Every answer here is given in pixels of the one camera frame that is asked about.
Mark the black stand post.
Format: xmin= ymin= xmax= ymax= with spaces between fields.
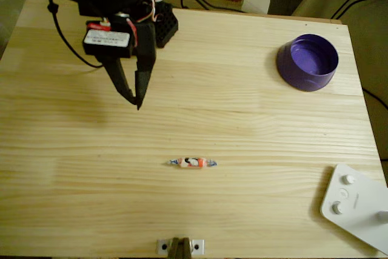
xmin=169 ymin=237 xmax=192 ymax=259

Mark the candy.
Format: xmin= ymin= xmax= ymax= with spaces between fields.
xmin=166 ymin=156 xmax=218 ymax=169

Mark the black camera cable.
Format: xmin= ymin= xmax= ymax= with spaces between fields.
xmin=47 ymin=0 xmax=104 ymax=69

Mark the silver metal bracket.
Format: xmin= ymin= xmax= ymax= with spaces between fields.
xmin=156 ymin=238 xmax=205 ymax=256

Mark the purple bowl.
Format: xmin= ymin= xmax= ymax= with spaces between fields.
xmin=275 ymin=33 xmax=340 ymax=92

